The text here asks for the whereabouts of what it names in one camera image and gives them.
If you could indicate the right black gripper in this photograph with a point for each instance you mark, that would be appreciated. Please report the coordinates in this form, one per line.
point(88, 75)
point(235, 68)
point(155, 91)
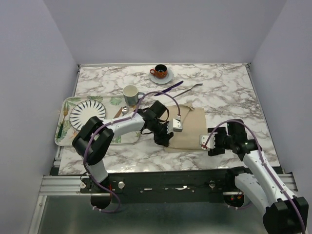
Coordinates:
point(217, 151)

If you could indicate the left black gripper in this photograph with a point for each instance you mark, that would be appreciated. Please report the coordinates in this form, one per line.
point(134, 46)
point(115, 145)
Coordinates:
point(164, 139)

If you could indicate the beige cloth napkin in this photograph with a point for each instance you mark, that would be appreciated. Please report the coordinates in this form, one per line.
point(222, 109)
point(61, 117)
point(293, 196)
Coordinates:
point(194, 124)

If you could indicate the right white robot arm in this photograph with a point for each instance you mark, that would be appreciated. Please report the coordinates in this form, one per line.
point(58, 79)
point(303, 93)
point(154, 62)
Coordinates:
point(283, 212)

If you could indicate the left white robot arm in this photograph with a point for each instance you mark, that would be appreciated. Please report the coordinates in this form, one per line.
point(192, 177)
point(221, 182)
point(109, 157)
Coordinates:
point(94, 139)

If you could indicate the purple knife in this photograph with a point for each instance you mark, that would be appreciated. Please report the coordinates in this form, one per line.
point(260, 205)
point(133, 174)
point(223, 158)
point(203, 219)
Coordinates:
point(169, 88)

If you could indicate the silver spoon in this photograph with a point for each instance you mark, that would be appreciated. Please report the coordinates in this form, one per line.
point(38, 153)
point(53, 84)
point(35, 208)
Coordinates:
point(125, 110)

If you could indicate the rose gold knife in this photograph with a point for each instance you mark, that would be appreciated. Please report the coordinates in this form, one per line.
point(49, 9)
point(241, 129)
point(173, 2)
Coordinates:
point(118, 113)

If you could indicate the grey and cream mug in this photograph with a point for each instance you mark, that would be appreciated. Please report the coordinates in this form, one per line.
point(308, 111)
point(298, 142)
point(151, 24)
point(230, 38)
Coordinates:
point(132, 95)

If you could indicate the silver fork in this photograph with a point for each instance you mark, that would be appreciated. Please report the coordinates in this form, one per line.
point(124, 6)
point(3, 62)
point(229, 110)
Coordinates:
point(196, 85)

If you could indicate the brown coffee cup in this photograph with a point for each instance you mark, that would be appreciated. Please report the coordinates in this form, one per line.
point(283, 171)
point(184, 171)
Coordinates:
point(160, 71)

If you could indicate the white plate with blue stripes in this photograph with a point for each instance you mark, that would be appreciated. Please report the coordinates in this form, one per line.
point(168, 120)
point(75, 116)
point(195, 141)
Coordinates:
point(85, 110)

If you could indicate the white tray with leaf print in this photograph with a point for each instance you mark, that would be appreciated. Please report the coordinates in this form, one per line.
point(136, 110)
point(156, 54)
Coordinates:
point(111, 103)

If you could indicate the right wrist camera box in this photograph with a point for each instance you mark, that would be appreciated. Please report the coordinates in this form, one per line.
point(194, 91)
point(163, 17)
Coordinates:
point(207, 142)

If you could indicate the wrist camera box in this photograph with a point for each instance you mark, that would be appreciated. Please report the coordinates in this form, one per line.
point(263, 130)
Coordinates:
point(207, 142)
point(177, 125)

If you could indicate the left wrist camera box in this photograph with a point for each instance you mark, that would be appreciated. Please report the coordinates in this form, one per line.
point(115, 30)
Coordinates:
point(177, 125)

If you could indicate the gold fork with green handle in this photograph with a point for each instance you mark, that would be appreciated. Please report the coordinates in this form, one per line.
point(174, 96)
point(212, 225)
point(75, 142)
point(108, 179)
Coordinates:
point(65, 113)

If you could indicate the aluminium frame rail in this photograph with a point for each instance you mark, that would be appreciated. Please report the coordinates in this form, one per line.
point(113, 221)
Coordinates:
point(70, 185)

